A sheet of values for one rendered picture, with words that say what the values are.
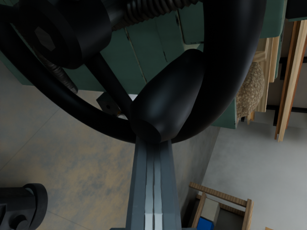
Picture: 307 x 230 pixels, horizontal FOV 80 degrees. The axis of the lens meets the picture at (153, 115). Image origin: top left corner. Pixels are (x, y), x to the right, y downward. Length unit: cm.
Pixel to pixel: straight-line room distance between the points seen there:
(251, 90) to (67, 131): 98
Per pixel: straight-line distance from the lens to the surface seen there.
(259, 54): 33
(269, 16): 20
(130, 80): 45
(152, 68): 39
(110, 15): 20
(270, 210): 360
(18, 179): 112
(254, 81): 40
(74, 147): 121
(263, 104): 57
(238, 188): 367
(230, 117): 40
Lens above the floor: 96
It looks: 33 degrees down
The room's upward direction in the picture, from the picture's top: 99 degrees clockwise
